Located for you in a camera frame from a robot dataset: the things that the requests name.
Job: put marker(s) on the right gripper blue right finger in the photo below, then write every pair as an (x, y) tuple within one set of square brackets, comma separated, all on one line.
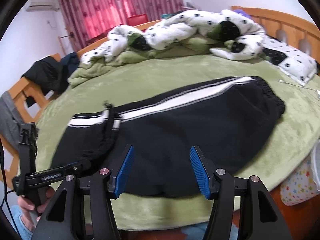
[(204, 171)]

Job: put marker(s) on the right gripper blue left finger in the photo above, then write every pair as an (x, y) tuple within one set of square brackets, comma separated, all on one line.
[(120, 168)]

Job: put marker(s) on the black pants with white stripe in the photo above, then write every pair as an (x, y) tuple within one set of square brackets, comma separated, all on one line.
[(230, 119)]

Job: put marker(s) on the person's left hand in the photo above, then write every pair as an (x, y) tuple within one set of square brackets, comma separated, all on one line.
[(27, 206)]

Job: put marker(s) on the grey jeans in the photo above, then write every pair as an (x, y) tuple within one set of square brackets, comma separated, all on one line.
[(10, 120)]

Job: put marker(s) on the star patterned fabric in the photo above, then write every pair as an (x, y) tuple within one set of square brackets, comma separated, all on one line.
[(299, 186)]

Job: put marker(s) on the green plush bed sheet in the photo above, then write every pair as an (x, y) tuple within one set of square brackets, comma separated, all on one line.
[(289, 143)]

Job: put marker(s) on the black jacket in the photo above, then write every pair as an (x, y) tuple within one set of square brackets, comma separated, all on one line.
[(49, 74)]

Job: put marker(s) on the green plush blanket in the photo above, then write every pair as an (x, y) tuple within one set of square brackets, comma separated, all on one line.
[(93, 63)]

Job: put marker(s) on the navy blue garment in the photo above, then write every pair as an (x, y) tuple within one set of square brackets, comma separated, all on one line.
[(70, 63)]

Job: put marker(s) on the wooden coat rack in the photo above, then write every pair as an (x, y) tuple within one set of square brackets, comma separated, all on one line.
[(66, 43)]

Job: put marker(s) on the white floral quilt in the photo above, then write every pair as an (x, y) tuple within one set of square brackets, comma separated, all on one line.
[(243, 39)]

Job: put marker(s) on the red chair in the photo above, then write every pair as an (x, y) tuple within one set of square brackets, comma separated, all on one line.
[(137, 20)]

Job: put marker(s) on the red patterned curtain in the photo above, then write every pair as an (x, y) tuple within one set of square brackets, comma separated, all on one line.
[(88, 19)]

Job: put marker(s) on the white air conditioner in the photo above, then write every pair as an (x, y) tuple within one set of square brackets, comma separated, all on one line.
[(41, 5)]

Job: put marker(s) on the wooden bed frame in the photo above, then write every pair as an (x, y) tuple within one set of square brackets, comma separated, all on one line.
[(301, 217)]

